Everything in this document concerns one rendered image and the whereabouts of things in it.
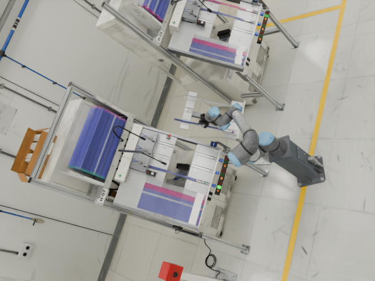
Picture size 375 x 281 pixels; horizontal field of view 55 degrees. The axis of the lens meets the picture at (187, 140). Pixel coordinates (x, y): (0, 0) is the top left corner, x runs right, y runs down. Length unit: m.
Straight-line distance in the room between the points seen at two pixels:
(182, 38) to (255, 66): 0.97
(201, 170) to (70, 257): 2.21
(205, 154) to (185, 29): 1.19
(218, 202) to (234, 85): 1.17
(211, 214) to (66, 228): 1.81
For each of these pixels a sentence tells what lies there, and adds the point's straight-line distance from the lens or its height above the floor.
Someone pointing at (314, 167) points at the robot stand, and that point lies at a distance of 3.26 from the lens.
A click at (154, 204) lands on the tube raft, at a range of 2.96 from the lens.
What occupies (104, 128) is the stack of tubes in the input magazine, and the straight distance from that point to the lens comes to 2.85.
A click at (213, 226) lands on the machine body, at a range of 3.55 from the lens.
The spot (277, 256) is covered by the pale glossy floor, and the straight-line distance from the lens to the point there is 3.34.
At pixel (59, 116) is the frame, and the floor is 1.89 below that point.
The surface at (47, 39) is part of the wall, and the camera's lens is 4.41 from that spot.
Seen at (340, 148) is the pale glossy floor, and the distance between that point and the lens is 3.35.
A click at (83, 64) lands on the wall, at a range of 4.54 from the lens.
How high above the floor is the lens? 2.87
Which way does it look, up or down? 40 degrees down
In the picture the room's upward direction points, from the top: 60 degrees counter-clockwise
